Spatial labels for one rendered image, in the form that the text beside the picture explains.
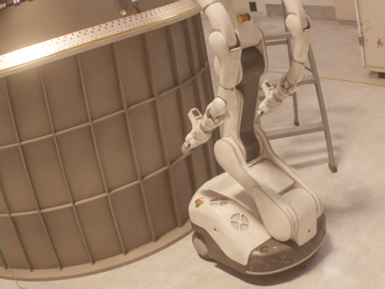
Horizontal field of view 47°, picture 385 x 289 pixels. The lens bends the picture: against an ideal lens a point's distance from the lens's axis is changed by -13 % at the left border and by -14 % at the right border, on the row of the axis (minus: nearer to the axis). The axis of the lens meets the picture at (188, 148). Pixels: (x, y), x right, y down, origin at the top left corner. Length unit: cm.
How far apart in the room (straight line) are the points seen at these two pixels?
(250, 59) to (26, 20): 110
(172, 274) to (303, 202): 77
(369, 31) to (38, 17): 378
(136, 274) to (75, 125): 82
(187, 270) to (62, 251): 68
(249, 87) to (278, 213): 55
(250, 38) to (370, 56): 335
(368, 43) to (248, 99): 327
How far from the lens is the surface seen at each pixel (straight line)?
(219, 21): 184
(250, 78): 216
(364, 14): 527
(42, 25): 238
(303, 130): 320
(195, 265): 255
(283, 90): 235
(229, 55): 184
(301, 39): 218
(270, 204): 219
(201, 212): 234
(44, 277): 269
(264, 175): 230
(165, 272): 255
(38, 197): 252
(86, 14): 242
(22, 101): 236
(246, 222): 230
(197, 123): 214
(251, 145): 232
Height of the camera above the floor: 148
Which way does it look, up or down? 22 degrees down
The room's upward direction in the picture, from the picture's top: 10 degrees counter-clockwise
